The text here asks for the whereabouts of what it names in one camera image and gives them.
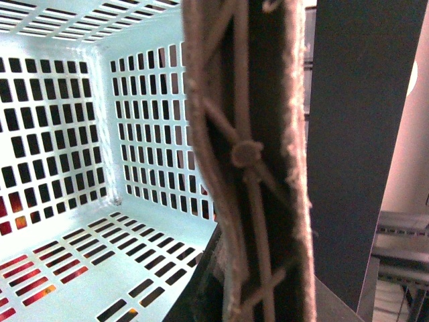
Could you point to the light blue plastic basket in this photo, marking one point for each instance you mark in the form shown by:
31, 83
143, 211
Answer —
104, 214

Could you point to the brown basket handle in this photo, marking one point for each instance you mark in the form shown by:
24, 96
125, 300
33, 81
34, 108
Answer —
245, 88

